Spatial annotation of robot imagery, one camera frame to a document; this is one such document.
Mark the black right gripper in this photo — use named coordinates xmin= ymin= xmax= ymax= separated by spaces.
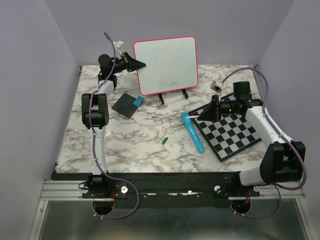
xmin=197 ymin=94 xmax=239 ymax=122

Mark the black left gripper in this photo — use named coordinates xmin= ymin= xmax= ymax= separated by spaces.
xmin=109 ymin=51 xmax=145 ymax=75

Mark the white whiteboard marker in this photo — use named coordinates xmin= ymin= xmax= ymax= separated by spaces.
xmin=185 ymin=115 xmax=199 ymax=119

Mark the pink framed whiteboard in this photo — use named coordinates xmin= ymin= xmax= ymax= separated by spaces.
xmin=133 ymin=36 xmax=199 ymax=96

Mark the green marker cap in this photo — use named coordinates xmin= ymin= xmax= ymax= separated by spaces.
xmin=161 ymin=137 xmax=168 ymax=145

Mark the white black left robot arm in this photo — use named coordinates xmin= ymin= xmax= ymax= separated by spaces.
xmin=81 ymin=52 xmax=146 ymax=198

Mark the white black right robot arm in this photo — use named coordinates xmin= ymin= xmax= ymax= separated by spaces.
xmin=196 ymin=81 xmax=306 ymax=196

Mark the black whiteboard stand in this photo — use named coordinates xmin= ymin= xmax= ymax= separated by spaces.
xmin=156 ymin=88 xmax=189 ymax=105

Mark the black white chessboard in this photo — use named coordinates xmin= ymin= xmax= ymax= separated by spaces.
xmin=188 ymin=92 xmax=262 ymax=163

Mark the blue lego brick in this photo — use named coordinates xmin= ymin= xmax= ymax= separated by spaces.
xmin=132 ymin=96 xmax=145 ymax=108

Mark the dark grey lego baseplate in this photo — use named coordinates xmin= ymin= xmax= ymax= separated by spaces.
xmin=111 ymin=93 xmax=138 ymax=119

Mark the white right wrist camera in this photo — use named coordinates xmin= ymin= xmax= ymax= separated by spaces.
xmin=210 ymin=80 xmax=224 ymax=94

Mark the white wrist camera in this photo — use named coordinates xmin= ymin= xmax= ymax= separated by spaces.
xmin=210 ymin=80 xmax=224 ymax=94
xmin=113 ymin=40 xmax=124 ymax=55

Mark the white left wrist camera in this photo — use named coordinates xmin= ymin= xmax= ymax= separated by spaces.
xmin=113 ymin=40 xmax=124 ymax=55

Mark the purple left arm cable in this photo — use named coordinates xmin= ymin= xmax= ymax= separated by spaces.
xmin=88 ymin=31 xmax=141 ymax=221

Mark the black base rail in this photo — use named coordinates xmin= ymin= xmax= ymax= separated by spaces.
xmin=82 ymin=172 xmax=260 ymax=209

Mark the aluminium frame rail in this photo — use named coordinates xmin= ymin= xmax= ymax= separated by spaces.
xmin=39 ymin=64 xmax=307 ymax=201

